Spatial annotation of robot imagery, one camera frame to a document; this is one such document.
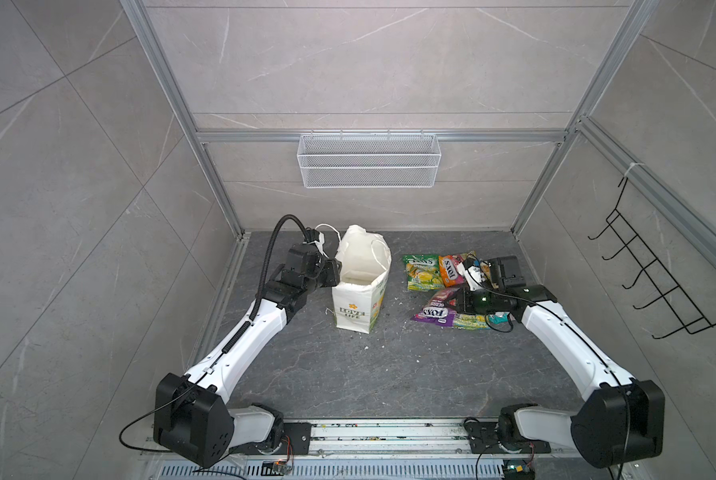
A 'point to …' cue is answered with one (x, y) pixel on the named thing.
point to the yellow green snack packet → (470, 322)
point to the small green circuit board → (518, 469)
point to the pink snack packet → (439, 308)
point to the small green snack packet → (423, 272)
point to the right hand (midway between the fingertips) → (446, 298)
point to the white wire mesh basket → (369, 161)
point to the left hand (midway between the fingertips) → (335, 257)
